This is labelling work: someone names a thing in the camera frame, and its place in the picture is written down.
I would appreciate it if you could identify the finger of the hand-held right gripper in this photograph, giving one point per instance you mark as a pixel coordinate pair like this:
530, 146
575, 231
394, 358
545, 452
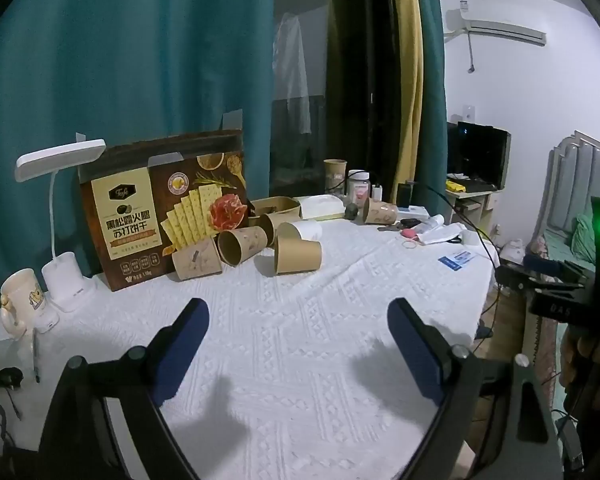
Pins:
516, 278
542, 264

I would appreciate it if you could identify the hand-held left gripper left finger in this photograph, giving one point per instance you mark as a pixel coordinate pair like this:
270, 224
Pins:
180, 347

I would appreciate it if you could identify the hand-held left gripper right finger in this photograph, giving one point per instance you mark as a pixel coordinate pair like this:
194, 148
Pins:
416, 352

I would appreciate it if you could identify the brown paper cup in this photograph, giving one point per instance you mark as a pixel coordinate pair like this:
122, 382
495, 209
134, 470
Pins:
197, 259
240, 245
276, 222
380, 211
335, 172
297, 256

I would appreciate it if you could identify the white paper cup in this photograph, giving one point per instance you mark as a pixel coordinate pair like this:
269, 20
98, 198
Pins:
307, 230

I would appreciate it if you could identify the person's right hand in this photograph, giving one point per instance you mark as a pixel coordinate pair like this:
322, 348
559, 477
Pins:
575, 360

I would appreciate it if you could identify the green pillow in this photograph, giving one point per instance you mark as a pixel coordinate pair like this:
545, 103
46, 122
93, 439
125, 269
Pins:
585, 240

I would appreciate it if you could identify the small white block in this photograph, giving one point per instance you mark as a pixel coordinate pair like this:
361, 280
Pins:
472, 237

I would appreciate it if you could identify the blue and white card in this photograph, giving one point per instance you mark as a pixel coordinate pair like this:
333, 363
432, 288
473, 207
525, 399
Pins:
457, 260

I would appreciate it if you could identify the white computer desk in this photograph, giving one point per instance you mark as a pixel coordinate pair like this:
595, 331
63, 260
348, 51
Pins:
472, 205

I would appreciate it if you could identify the grey padded headboard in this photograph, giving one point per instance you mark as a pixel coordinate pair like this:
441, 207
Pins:
575, 175

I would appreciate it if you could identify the black keyboard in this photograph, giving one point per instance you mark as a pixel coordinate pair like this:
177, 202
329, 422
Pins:
480, 186

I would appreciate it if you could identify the white textured tablecloth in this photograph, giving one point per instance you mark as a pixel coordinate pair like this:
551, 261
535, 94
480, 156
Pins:
280, 340

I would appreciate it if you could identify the rubber band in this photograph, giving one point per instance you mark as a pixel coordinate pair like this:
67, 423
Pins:
402, 245

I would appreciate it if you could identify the yellow packet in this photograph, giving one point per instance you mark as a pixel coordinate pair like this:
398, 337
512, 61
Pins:
455, 185

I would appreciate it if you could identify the pink small object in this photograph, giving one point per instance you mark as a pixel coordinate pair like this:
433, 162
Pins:
409, 233

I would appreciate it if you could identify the brown cracker box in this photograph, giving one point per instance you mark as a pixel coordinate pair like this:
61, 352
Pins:
130, 240

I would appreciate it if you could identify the blue and white box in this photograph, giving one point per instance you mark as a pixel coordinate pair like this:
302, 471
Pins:
414, 213

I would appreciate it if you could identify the white desk lamp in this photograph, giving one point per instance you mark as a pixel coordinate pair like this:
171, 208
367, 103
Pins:
70, 287

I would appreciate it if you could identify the black computer monitor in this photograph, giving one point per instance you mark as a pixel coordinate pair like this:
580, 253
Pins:
480, 152

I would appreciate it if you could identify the small black box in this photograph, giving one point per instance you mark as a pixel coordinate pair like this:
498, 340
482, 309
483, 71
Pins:
405, 194

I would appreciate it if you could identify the grey pen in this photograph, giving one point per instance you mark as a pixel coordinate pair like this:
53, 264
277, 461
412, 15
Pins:
35, 355

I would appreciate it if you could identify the dark round object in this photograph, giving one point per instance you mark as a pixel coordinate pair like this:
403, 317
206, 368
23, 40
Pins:
351, 212

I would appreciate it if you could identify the small white bottle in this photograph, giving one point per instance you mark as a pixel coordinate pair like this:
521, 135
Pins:
377, 192

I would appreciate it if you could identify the cream cartoon mug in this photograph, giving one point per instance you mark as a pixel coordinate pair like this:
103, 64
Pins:
25, 296

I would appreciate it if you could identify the clear jar white lid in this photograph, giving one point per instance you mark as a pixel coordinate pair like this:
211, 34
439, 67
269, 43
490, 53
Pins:
358, 185

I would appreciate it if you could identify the narrow teal curtain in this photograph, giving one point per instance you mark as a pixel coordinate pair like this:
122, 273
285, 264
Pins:
432, 85

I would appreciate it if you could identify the white air conditioner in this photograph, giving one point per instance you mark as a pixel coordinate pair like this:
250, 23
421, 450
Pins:
500, 27

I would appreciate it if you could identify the yellow curtain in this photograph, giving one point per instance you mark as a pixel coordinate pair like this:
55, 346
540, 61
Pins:
410, 60

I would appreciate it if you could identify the wide teal curtain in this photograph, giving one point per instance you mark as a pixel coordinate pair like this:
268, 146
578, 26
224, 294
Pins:
130, 60

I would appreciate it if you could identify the white hanging garment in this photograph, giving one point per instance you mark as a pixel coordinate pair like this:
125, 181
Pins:
292, 65

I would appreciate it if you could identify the white wall outlet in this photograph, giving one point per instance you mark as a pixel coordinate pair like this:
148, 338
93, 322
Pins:
468, 112

